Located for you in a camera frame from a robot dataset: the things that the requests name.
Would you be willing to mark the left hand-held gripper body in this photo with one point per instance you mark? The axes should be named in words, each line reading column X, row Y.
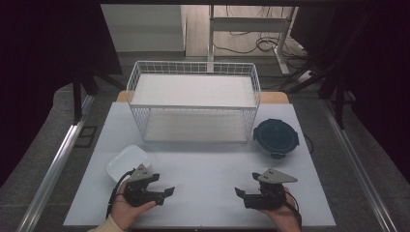
column 139, row 188

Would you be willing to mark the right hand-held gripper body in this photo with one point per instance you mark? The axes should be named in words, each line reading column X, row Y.
column 269, row 193

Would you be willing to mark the white rectangular plastic container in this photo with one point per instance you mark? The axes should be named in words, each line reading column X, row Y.
column 126, row 161

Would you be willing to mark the person's left hand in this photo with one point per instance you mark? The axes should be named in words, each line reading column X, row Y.
column 126, row 213

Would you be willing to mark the person's right hand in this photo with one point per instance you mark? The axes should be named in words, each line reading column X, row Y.
column 284, row 217

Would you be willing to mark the dark round lidded container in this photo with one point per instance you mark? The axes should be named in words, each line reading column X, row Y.
column 276, row 137

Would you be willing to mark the black square floor plate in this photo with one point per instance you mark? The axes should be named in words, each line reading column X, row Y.
column 86, row 137

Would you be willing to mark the wooden table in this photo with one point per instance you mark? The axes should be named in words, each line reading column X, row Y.
column 274, row 97

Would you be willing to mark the black metal stand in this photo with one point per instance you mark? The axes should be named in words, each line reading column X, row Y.
column 338, row 96
column 77, row 96

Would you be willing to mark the white power strip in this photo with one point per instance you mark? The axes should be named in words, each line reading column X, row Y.
column 305, row 76

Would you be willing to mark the white cabinet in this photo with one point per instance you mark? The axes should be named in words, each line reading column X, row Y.
column 145, row 29

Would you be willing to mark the black curtain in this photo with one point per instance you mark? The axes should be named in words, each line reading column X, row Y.
column 38, row 64
column 386, row 80

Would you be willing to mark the aluminium rail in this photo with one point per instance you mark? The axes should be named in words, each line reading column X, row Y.
column 54, row 167
column 357, row 170

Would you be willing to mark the white metal desk frame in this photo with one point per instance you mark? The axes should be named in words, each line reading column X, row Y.
column 248, row 24

